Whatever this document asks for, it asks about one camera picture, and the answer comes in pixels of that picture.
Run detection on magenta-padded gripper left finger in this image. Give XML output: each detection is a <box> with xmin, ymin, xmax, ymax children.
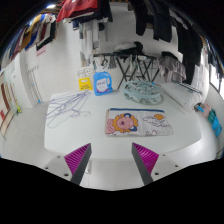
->
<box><xmin>42</xmin><ymin>143</ymin><xmax>93</xmax><ymax>186</ymax></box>

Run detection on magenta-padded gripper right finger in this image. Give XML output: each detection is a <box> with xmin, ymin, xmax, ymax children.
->
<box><xmin>131</xmin><ymin>142</ymin><xmax>183</xmax><ymax>186</ymax></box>

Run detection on cartoon print towel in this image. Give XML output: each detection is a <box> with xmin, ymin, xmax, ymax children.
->
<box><xmin>104</xmin><ymin>107</ymin><xmax>174</xmax><ymax>137</ymax></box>

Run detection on round pale blue peg hanger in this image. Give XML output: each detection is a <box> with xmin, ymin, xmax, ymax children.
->
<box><xmin>121</xmin><ymin>79</ymin><xmax>165</xmax><ymax>106</ymax></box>

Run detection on white oblong cushion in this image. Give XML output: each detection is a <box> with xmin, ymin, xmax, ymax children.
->
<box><xmin>163</xmin><ymin>82</ymin><xmax>203</xmax><ymax>111</ymax></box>

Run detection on yellow card package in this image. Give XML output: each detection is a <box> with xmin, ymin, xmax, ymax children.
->
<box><xmin>78</xmin><ymin>77</ymin><xmax>94</xmax><ymax>92</ymax></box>

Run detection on pink cloth item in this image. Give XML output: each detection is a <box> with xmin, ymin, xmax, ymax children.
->
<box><xmin>195</xmin><ymin>102</ymin><xmax>212</xmax><ymax>118</ymax></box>

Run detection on blue detergent bottle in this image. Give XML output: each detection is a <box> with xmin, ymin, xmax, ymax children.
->
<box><xmin>92</xmin><ymin>64</ymin><xmax>114</xmax><ymax>97</ymax></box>

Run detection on teal cloth bundle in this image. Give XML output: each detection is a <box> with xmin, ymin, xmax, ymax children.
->
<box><xmin>208</xmin><ymin>109</ymin><xmax>223</xmax><ymax>138</ymax></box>

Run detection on teal clothes hanger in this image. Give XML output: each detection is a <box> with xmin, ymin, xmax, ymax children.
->
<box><xmin>179</xmin><ymin>82</ymin><xmax>204</xmax><ymax>95</ymax></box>

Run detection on grey garment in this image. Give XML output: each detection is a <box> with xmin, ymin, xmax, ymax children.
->
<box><xmin>158</xmin><ymin>54</ymin><xmax>187</xmax><ymax>84</ymax></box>

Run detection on black folding drying rack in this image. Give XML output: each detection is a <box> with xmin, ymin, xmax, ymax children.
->
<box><xmin>93</xmin><ymin>51</ymin><xmax>159</xmax><ymax>89</ymax></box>

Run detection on white folded cloth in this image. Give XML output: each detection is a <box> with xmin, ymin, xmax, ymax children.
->
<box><xmin>114</xmin><ymin>41</ymin><xmax>138</xmax><ymax>54</ymax></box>

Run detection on white hanging garments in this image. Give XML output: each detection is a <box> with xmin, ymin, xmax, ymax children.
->
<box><xmin>78</xmin><ymin>21</ymin><xmax>101</xmax><ymax>68</ymax></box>

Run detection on row of colourful hanging garments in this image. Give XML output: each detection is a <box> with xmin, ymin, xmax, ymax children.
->
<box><xmin>6</xmin><ymin>13</ymin><xmax>58</xmax><ymax>61</ymax></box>

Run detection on row of dark hanging garments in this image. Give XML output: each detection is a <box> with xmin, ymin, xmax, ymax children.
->
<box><xmin>129</xmin><ymin>0</ymin><xmax>206</xmax><ymax>84</ymax></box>

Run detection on red hanging garment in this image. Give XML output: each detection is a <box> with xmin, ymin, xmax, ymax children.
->
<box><xmin>56</xmin><ymin>0</ymin><xmax>101</xmax><ymax>23</ymax></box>

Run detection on purple wire clothes hanger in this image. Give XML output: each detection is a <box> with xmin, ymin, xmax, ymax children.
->
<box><xmin>44</xmin><ymin>90</ymin><xmax>92</xmax><ymax>121</ymax></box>

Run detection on pink wall sign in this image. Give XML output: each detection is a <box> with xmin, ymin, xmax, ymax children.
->
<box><xmin>35</xmin><ymin>45</ymin><xmax>48</xmax><ymax>57</ymax></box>

